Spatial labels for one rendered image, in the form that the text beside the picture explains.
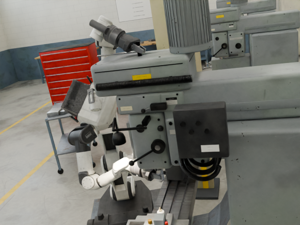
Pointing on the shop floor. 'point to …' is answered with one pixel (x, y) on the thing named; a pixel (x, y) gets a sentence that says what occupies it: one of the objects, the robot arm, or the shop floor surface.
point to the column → (264, 171)
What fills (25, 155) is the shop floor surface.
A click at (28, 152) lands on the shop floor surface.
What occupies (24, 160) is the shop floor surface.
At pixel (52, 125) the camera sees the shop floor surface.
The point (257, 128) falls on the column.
